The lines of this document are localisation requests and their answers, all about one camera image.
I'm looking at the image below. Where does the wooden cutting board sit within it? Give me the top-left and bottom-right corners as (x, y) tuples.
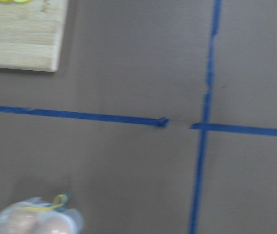
(0, 0), (69, 72)

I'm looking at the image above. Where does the clear plastic egg box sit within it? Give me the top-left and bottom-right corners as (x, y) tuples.
(0, 193), (85, 234)

